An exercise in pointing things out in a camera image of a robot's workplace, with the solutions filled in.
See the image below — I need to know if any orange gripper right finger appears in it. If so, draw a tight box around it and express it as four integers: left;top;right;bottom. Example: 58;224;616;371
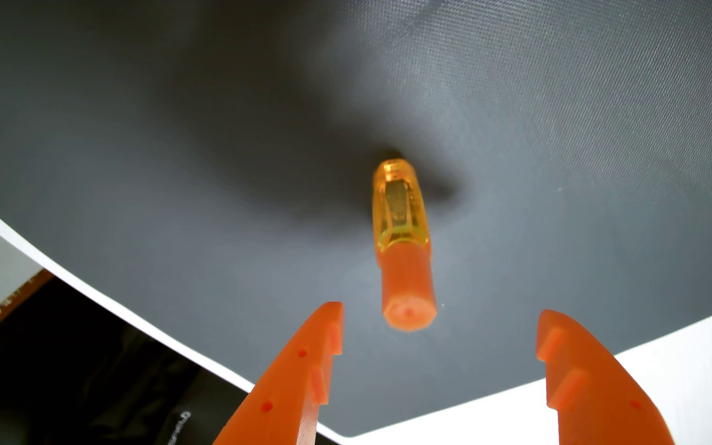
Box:
536;309;676;445

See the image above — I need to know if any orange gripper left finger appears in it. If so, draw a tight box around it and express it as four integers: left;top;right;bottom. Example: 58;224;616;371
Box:
213;302;345;445

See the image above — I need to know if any yellow eyedrops bottle orange cap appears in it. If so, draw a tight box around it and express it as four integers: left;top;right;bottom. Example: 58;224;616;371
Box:
371;158;438;333

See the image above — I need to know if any black fabric bag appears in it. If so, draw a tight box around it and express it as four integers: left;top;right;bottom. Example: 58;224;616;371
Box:
0;277;346;445

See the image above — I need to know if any dark grey textured mat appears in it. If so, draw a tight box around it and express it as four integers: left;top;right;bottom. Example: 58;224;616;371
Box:
0;0;712;438

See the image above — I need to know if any brown wooden strip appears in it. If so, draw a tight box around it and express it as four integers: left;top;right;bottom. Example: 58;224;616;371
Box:
0;269;55;361

